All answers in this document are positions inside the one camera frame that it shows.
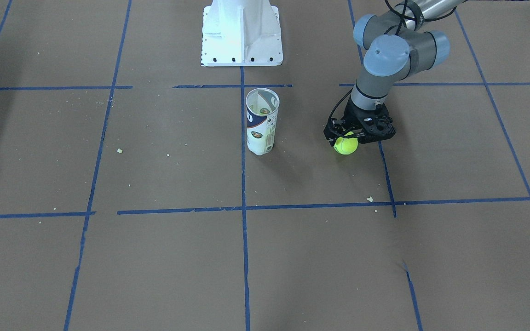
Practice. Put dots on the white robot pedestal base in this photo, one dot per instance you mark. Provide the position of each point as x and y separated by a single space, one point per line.
241 33

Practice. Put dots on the yellow-green tennis ball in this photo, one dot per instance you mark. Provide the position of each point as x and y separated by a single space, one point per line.
346 146

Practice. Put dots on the clear tennis ball can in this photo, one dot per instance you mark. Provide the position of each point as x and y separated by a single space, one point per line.
262 106

